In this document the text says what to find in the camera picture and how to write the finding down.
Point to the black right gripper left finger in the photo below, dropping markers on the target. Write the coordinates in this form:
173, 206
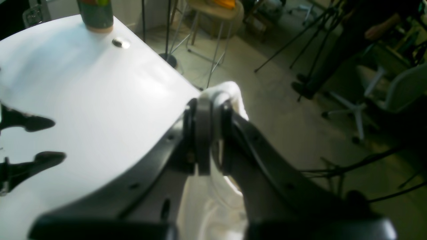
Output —
143, 202

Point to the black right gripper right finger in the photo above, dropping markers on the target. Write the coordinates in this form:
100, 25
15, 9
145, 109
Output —
281, 203

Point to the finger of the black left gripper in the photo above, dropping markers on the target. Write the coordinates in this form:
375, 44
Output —
11, 175
30, 123

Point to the white graphic T-shirt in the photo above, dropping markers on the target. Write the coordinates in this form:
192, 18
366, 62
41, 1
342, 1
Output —
211, 208

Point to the green drink can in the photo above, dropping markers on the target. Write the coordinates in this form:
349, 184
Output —
97, 15

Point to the white office chair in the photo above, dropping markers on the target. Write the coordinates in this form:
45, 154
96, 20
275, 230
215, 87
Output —
391, 95

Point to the metal stool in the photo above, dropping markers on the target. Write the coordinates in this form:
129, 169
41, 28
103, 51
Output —
217, 18

